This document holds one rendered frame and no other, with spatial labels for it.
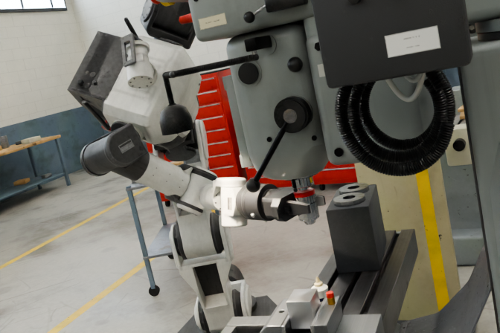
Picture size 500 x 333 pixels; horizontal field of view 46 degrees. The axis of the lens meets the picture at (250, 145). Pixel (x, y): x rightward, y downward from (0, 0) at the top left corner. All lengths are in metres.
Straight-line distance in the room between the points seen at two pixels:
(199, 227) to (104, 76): 0.61
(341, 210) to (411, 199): 1.48
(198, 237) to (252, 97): 0.87
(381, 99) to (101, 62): 0.87
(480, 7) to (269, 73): 0.40
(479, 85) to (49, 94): 11.13
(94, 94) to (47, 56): 10.45
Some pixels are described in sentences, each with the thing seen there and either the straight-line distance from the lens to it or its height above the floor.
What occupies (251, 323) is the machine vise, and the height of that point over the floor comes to 1.01.
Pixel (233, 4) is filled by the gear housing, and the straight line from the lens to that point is 1.18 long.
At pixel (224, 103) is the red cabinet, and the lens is 6.50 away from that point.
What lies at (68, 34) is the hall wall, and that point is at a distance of 12.69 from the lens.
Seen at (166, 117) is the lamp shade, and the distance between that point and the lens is 1.28.
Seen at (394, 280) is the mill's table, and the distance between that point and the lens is 1.61.
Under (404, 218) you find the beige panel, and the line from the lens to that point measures 3.13.
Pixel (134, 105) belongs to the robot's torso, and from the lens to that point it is 1.60.
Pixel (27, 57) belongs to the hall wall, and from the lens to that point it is 11.69.
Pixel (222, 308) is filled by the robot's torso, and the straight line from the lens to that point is 2.16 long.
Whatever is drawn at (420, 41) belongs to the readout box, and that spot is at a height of 1.56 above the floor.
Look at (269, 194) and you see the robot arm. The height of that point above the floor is 1.26.
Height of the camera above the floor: 1.59
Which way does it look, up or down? 9 degrees down
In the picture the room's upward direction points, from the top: 12 degrees counter-clockwise
